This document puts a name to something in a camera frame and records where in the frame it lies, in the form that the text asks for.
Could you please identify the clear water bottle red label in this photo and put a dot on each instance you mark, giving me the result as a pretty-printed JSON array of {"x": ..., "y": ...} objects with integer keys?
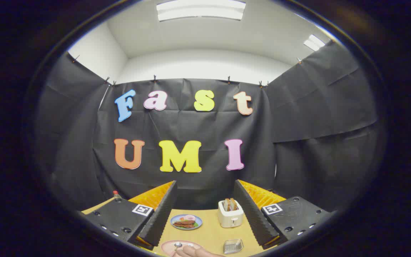
[{"x": 116, "y": 195}]

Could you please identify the blue plate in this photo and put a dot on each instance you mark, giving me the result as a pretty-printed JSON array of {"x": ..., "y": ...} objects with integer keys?
[{"x": 177, "y": 218}]

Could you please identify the black backdrop cloth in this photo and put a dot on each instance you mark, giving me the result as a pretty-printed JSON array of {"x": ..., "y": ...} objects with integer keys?
[{"x": 312, "y": 117}]

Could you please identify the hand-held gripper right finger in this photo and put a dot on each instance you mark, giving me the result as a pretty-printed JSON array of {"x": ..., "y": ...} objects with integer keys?
[{"x": 253, "y": 217}]

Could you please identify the toast slice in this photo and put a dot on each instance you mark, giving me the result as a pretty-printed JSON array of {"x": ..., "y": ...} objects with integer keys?
[
  {"x": 227, "y": 204},
  {"x": 233, "y": 203}
]

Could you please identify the large ceiling light panel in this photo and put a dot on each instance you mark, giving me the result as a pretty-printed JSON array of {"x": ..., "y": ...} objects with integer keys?
[{"x": 201, "y": 10}]

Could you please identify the pink plate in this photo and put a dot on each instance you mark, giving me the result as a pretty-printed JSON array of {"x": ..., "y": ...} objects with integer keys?
[{"x": 168, "y": 246}]

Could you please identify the pink ham slice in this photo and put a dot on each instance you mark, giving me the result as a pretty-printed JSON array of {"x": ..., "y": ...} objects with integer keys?
[{"x": 190, "y": 217}]

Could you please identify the cream toaster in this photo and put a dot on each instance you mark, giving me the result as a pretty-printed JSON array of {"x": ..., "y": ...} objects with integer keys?
[{"x": 230, "y": 217}]

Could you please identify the small ceiling light panel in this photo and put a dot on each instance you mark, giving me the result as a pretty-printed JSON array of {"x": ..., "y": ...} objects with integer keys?
[{"x": 314, "y": 42}]

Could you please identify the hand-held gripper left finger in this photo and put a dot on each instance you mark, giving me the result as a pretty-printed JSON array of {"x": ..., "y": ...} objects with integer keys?
[{"x": 162, "y": 217}]

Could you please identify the brown meat strip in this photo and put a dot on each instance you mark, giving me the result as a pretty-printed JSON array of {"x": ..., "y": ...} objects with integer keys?
[
  {"x": 184, "y": 222},
  {"x": 184, "y": 226}
]

